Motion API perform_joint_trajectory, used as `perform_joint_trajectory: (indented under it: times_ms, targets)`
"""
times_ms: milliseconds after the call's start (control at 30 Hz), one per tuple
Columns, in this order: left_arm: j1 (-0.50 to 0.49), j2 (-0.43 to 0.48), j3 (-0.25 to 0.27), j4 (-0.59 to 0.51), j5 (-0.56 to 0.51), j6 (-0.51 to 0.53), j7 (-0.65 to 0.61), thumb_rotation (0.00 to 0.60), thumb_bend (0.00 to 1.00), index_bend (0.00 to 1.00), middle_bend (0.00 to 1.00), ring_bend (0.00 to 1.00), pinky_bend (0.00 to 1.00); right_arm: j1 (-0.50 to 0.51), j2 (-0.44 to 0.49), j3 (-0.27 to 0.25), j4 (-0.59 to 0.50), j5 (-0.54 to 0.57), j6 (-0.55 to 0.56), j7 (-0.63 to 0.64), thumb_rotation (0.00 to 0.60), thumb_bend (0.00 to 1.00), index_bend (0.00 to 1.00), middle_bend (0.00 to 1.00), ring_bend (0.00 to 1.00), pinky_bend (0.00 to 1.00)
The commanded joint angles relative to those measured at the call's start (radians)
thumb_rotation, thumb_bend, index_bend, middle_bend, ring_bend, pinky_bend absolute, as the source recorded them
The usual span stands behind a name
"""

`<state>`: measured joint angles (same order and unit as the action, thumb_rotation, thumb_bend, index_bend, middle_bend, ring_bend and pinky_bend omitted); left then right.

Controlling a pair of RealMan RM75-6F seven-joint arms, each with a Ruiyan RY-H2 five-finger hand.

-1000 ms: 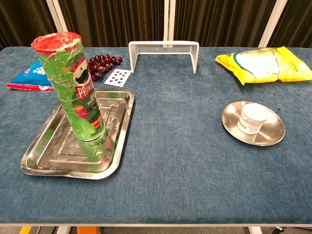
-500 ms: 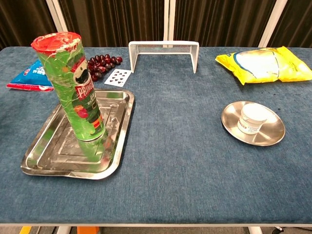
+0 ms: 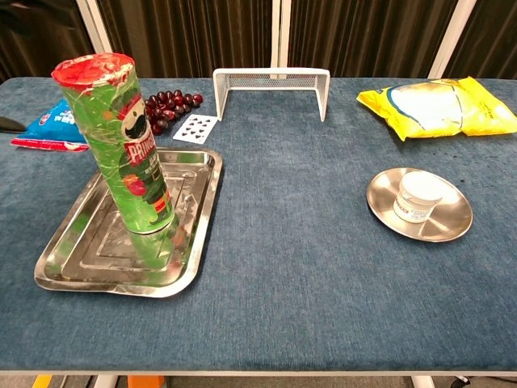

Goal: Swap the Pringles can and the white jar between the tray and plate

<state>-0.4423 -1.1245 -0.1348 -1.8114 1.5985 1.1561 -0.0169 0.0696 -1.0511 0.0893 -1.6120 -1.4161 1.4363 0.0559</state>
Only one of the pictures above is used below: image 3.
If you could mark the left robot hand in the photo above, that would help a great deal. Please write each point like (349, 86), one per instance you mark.
(10, 124)

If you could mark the green can red lid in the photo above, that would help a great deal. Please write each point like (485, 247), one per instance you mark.
(133, 174)

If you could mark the blue snack bag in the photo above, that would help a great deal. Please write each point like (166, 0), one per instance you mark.
(52, 125)

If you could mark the dark brown curtain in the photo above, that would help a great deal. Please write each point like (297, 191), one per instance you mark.
(363, 36)
(36, 36)
(493, 36)
(190, 36)

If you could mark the red grape bunch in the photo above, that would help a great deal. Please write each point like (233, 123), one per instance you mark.
(169, 103)

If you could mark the hearts playing card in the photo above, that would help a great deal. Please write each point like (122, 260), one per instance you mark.
(196, 128)

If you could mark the rectangular steel tray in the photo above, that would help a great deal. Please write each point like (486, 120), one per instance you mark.
(190, 226)

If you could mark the white mesh desk shelf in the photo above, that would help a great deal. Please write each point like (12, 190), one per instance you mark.
(270, 78)

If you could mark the blue table cloth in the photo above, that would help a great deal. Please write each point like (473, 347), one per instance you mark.
(299, 242)

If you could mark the yellow snack bag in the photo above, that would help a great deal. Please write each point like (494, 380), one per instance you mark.
(436, 107)

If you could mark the round steel plate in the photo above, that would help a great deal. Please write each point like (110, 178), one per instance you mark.
(452, 218)

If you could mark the white partition post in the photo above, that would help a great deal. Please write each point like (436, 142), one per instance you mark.
(454, 36)
(280, 32)
(92, 24)

